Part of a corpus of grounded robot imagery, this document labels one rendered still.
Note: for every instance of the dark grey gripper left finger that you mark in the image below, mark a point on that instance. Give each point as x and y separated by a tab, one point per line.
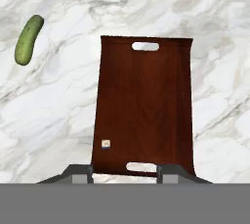
79	173

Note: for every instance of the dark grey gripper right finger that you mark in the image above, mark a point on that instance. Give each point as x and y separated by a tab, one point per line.
169	171

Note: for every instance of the dark brown wooden tray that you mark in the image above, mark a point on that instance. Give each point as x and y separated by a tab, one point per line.
143	104

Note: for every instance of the green cucumber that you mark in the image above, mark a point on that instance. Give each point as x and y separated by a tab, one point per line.
28	39

